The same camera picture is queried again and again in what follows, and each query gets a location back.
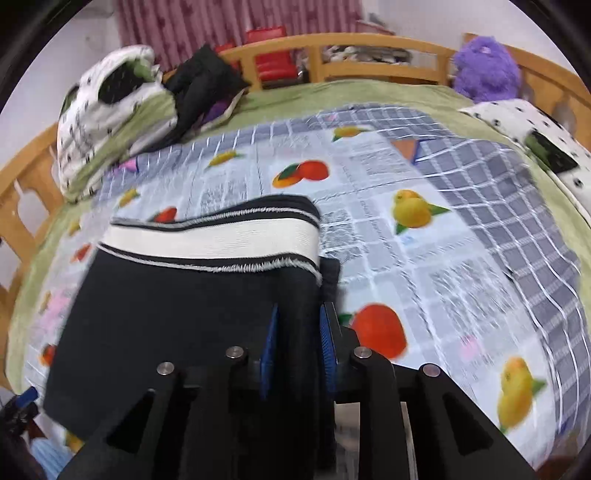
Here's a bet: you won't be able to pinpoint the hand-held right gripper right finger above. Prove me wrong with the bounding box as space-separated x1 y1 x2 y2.
318 302 539 480

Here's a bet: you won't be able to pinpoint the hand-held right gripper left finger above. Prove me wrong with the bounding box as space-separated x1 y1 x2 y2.
58 302 281 480

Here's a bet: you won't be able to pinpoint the purple cloth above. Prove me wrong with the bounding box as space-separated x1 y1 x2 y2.
198 92 245 130

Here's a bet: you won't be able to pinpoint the pile of cardboard clutter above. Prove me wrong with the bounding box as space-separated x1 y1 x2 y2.
323 14 414 65

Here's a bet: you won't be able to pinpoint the fruit-print checked sheet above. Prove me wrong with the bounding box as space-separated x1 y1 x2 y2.
99 105 583 435

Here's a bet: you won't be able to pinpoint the white flower print pillow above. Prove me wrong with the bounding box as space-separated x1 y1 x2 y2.
458 98 591 208

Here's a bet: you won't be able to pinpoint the fruit print plastic sheet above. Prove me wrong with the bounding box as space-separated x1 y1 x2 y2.
23 124 583 467

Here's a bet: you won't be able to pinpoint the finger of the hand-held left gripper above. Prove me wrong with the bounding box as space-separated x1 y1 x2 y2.
14 387 40 409
0 402 38 437

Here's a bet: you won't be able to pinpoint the person's blue jeans leg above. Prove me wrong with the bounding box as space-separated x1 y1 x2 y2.
30 436 72 480

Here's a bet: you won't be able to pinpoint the wooden bed frame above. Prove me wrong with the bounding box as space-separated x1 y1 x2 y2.
0 32 591 393

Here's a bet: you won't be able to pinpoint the purple plush toy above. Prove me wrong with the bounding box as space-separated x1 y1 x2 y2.
451 36 522 103

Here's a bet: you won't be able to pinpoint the black pants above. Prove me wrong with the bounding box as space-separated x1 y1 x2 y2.
44 195 342 446

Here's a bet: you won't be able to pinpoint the green bed sheet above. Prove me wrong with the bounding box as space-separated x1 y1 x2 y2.
7 79 591 393

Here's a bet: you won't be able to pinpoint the black jacket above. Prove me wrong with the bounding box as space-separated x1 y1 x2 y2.
164 45 252 139

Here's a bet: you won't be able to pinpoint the folded white flower print quilt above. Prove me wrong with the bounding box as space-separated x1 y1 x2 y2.
56 45 180 203

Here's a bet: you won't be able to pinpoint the dark red striped curtain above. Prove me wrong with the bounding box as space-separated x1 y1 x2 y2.
113 0 363 58

